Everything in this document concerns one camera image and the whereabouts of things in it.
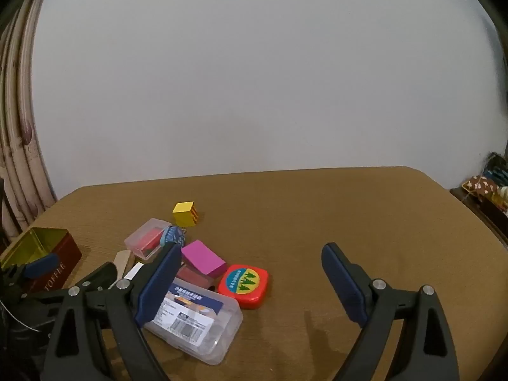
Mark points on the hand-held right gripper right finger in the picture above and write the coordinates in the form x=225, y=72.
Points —
x=345, y=289

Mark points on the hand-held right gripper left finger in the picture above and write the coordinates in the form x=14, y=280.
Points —
x=153, y=297

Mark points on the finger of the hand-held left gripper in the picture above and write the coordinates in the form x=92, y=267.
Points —
x=97, y=276
x=39, y=266

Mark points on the wooden piece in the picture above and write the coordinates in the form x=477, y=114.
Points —
x=121, y=260

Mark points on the red tin box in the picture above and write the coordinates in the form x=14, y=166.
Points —
x=67, y=258

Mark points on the dark red block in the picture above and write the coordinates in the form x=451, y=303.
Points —
x=190, y=276

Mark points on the small clear box red contents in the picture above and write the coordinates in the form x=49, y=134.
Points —
x=143, y=240

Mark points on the clear plastic box with label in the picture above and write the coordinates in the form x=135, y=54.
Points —
x=206, y=325

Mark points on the pink block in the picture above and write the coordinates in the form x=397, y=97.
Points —
x=202, y=260

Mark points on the red tape measure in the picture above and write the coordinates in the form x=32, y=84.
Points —
x=243, y=285

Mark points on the yellow striped cube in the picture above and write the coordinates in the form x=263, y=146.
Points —
x=183, y=216

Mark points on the beige patterned curtain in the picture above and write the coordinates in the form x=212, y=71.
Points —
x=16, y=166

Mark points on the brown floral cloth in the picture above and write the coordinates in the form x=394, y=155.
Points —
x=482, y=186

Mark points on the yellow items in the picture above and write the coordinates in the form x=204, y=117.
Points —
x=502, y=200

